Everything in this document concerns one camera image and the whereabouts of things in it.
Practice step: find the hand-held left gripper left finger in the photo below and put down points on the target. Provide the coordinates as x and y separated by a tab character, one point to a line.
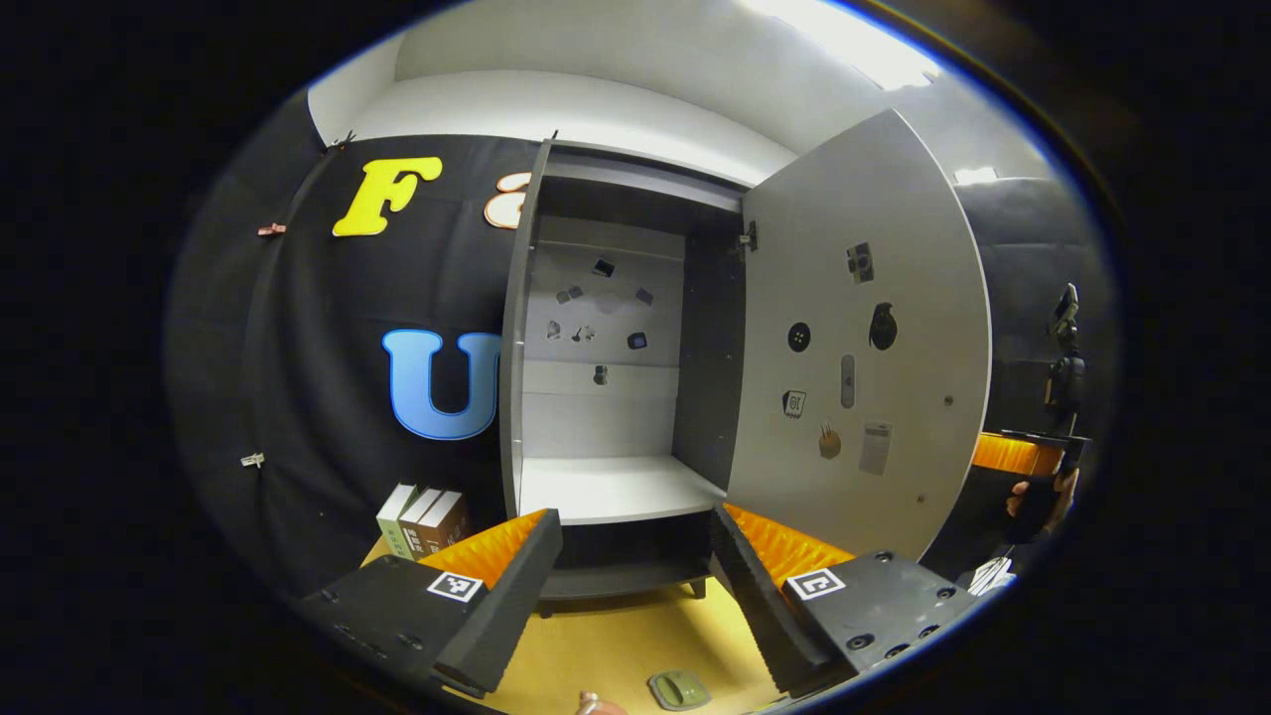
506	616

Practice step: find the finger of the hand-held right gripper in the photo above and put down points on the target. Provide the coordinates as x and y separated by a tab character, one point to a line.
1008	454

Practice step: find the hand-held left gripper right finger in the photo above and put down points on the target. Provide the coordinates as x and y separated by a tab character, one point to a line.
760	606

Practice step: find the grey green coaster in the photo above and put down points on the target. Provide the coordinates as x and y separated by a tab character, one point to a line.
680	691

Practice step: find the beige cabinet door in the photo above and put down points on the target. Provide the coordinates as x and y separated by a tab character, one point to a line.
894	199

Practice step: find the white cabinet shelf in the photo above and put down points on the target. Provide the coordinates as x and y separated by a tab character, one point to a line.
616	489

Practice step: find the dark grey cabinet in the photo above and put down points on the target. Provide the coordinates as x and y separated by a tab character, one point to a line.
710	348

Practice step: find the small ceiling light panel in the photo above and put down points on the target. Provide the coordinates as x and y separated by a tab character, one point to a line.
975	176

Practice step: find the black backdrop cloth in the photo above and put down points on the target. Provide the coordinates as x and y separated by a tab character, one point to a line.
328	417

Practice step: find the large ceiling light panel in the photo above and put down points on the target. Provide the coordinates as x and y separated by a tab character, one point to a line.
854	40

